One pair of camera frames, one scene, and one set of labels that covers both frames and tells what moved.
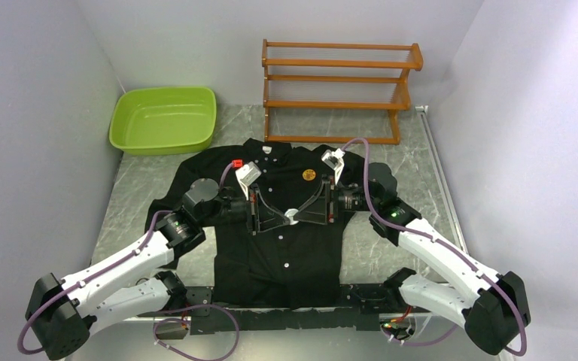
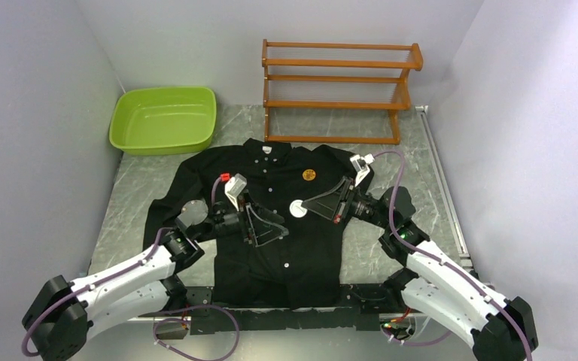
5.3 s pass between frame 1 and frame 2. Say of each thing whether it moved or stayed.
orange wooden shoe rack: stayed
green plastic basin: stayed
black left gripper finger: moved
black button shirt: stayed
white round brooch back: moved
